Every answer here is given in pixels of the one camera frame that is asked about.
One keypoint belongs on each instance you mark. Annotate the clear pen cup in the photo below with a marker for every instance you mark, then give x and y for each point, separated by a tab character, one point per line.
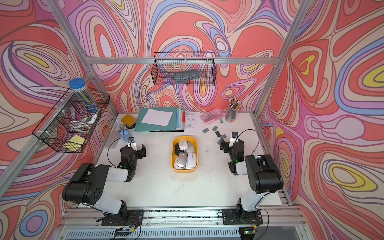
232	110

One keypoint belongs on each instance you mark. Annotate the pink transparent case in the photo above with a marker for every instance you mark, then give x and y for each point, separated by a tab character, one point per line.
212	116

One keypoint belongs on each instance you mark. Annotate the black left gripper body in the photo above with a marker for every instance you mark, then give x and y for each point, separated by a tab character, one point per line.
140	154

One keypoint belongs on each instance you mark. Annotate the silver mouse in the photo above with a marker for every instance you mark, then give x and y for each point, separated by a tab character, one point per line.
181	160

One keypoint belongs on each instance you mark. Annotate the blue lid pencil jar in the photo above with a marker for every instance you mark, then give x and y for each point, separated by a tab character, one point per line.
78	85

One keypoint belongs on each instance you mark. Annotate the yellow storage box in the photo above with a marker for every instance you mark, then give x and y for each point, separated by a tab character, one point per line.
174	157

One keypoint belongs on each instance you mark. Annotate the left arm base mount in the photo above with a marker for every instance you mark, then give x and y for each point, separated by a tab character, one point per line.
132	218

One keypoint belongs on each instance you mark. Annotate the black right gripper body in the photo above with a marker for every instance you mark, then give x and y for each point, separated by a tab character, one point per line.
227	149

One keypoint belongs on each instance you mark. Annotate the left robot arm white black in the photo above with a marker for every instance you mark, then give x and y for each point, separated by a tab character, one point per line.
87	185

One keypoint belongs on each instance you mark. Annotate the black wire basket wall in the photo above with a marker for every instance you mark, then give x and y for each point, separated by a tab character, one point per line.
65	122
167	63

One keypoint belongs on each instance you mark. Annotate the grey item in back basket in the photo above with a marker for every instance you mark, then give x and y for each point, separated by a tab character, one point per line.
186	76

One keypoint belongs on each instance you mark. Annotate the white paper sheet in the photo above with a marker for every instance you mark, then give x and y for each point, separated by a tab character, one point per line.
155	117

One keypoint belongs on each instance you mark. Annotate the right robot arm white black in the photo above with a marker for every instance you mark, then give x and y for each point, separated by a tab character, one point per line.
263	174

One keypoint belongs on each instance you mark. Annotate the white mouse with logo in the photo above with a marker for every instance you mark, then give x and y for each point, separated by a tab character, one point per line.
183	145

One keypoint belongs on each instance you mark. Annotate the yellow sticky notes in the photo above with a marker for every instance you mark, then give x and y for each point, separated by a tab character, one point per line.
75	144

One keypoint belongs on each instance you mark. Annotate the black mouse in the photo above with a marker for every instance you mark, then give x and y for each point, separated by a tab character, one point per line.
177	149

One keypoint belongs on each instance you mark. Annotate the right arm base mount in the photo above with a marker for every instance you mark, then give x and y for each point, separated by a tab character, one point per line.
238	217

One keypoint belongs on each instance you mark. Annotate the white item in left basket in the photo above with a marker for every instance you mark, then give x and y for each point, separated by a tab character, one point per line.
90	119

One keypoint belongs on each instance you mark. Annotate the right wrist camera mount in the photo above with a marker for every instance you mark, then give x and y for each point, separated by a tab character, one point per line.
234	138

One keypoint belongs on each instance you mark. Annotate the black wire basket back wall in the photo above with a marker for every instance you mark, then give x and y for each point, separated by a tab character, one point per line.
167	63

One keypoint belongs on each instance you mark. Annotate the printed drawing sheet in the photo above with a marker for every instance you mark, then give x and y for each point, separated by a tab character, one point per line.
192	121

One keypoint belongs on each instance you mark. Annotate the black wire basket left wall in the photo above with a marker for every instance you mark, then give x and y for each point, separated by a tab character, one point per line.
65	122

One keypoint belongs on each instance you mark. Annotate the green folder stack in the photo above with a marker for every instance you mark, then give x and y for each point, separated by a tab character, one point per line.
175	125

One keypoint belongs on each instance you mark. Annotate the blue cup with pens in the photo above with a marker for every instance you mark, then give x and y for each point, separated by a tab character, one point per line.
124	133

